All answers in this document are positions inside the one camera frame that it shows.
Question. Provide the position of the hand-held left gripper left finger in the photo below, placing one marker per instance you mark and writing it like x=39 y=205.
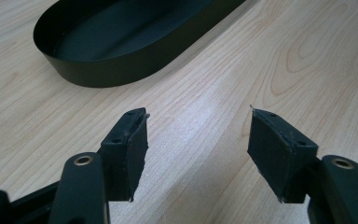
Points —
x=124 y=155

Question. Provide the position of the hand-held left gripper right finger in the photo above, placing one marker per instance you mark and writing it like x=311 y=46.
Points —
x=281 y=155

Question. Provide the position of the black oval tray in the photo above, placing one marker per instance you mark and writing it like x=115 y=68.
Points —
x=112 y=46

